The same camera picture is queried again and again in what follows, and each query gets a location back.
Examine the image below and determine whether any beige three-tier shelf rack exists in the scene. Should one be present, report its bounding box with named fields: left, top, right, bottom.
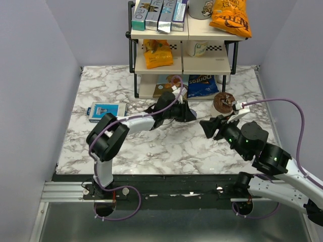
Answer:
left=125, top=16, right=243, bottom=99

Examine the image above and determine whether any grey printed mug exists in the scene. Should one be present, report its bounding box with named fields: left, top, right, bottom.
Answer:
left=188, top=0, right=215, bottom=20

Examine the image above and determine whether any blue razor box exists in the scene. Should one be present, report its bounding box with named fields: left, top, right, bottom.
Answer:
left=87, top=102, right=128, bottom=123

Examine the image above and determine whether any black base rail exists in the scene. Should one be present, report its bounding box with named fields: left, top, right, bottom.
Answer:
left=52, top=174, right=249, bottom=211

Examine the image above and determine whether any blue Doritos bag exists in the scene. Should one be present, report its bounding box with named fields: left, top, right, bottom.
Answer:
left=188, top=75, right=219, bottom=98

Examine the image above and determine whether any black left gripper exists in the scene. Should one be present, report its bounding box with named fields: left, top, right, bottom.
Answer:
left=163, top=100, right=196, bottom=124

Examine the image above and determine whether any white yogurt cup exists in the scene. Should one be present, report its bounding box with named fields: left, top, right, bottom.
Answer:
left=186, top=40, right=208, bottom=57

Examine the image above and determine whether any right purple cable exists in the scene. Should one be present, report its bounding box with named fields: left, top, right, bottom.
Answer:
left=232, top=98, right=323, bottom=220

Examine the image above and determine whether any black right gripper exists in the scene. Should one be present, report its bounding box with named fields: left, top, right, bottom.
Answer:
left=198, top=111, right=249, bottom=159

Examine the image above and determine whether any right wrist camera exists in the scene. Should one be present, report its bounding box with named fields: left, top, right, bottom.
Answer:
left=227, top=101, right=250, bottom=124

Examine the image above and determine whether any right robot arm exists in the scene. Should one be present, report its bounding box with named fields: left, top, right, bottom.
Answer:
left=200, top=115, right=322, bottom=226

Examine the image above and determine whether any teal RO box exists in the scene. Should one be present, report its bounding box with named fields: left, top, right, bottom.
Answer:
left=131, top=0, right=151, bottom=31

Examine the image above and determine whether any orange snack bag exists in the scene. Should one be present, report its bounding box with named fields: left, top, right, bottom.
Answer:
left=143, top=39, right=174, bottom=69

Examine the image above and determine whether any orange kettle chips bag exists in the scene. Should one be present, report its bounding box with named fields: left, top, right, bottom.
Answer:
left=209, top=0, right=252, bottom=38

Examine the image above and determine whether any purple white box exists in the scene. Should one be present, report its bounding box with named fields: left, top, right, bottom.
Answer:
left=171, top=0, right=187, bottom=32

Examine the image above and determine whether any silver blue RO box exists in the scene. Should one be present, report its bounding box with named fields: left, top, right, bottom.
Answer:
left=157, top=0, right=177, bottom=33

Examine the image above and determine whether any brown cookie bag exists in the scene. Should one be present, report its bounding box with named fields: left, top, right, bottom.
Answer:
left=152, top=75, right=189, bottom=99

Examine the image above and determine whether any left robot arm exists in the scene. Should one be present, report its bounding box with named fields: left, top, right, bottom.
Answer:
left=86, top=92, right=197, bottom=199

